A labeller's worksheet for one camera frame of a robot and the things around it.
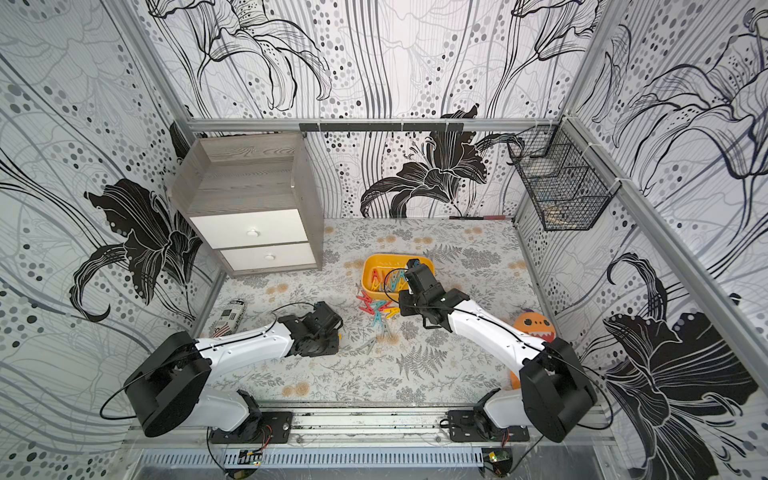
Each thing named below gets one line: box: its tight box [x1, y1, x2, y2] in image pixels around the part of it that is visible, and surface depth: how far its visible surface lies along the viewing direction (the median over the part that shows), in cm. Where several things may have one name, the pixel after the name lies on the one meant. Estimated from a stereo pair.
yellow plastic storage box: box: [361, 253, 436, 301], surface depth 103 cm
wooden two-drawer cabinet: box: [170, 133, 324, 277], surface depth 91 cm
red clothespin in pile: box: [356, 292, 392, 315], surface depth 97 cm
